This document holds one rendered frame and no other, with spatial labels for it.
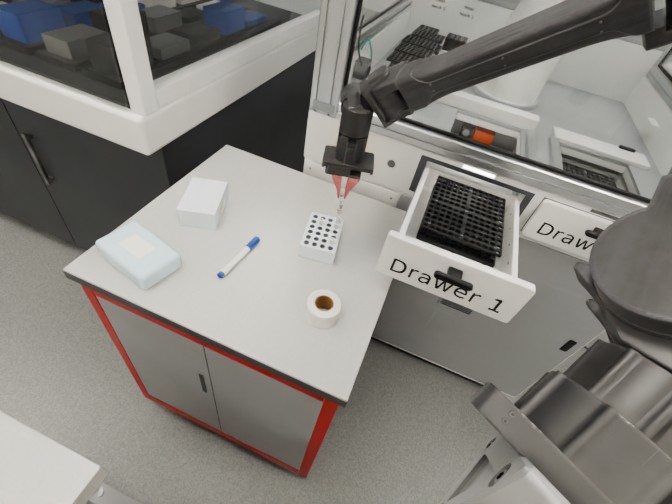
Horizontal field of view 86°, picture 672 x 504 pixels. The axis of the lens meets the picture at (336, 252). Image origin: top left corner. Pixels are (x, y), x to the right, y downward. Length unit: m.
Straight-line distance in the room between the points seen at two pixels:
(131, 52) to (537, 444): 0.96
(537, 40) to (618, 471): 0.48
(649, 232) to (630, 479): 0.13
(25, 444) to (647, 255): 0.75
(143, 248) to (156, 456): 0.83
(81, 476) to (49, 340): 1.14
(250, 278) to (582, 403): 0.67
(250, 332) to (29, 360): 1.16
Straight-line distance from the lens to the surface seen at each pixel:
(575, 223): 1.06
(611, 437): 0.23
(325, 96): 1.00
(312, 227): 0.88
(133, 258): 0.82
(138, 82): 1.02
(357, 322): 0.76
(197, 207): 0.89
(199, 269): 0.83
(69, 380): 1.67
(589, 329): 1.35
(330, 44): 0.96
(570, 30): 0.57
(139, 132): 1.06
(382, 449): 1.49
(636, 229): 0.27
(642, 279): 0.25
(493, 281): 0.74
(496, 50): 0.59
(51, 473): 0.71
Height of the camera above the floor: 1.39
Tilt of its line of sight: 46 degrees down
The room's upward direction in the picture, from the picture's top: 13 degrees clockwise
